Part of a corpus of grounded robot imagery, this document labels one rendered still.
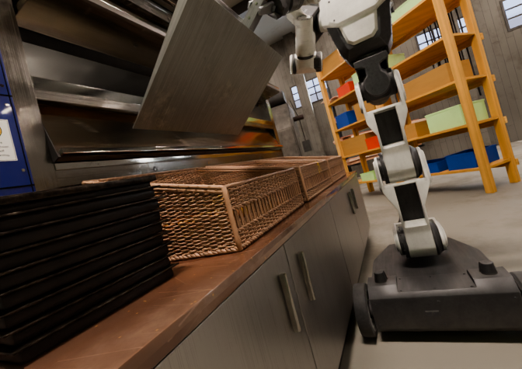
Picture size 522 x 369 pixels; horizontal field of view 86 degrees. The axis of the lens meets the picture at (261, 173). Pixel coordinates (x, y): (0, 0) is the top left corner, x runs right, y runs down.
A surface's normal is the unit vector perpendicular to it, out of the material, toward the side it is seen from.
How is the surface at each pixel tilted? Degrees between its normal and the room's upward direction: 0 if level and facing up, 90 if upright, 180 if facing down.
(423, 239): 92
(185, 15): 140
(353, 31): 91
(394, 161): 92
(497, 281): 45
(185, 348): 90
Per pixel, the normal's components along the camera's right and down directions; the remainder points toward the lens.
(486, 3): -0.43, 0.10
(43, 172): 0.87, -0.24
